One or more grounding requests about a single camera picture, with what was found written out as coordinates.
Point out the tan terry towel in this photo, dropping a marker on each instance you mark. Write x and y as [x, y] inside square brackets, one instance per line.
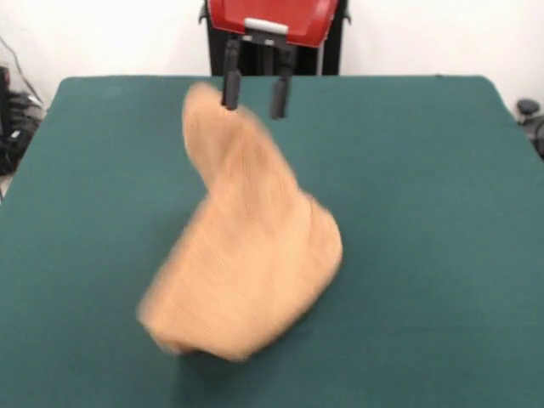
[255, 255]

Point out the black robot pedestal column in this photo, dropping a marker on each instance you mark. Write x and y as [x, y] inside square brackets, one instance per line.
[263, 59]

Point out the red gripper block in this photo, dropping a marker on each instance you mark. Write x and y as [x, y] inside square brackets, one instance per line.
[272, 15]

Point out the grey black tripod base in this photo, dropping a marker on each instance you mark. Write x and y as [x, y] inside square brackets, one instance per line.
[528, 106]
[17, 127]

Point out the dark green table cloth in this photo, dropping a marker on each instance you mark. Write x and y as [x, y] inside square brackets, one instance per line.
[425, 276]

